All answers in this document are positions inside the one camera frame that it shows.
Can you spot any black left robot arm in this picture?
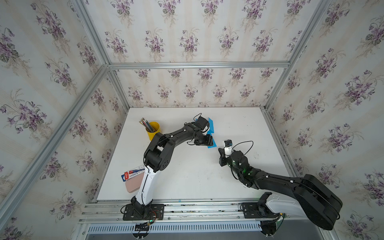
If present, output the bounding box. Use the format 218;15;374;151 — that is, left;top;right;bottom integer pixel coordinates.
131;114;214;210

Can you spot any yellow pen cup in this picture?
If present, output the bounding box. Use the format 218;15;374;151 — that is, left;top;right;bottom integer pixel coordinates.
147;122;161;141

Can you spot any blue paper sheet front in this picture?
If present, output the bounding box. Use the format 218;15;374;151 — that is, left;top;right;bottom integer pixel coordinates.
208;138;217;149

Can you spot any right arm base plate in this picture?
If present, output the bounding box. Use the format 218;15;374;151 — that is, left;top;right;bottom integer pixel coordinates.
240;203;281;219

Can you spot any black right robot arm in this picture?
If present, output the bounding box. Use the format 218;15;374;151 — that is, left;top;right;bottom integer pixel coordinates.
219;148;343;231

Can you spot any aluminium rail frame front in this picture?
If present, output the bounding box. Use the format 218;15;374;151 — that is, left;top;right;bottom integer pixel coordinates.
71;199;340;240

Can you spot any white pen box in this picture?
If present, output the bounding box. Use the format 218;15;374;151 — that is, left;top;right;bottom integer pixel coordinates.
121;165;145;182

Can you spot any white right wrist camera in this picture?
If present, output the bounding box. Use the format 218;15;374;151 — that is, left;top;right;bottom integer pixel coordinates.
224;140;234;157

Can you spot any pink pencil case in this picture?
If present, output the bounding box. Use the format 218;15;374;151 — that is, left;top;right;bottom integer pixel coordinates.
125;173;145;193

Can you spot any blue paper sheet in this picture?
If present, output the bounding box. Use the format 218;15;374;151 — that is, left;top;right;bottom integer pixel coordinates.
208;138;217;149
207;118;215;135

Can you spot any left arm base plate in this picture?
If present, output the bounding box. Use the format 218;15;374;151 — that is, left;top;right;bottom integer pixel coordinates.
121;204;165;221

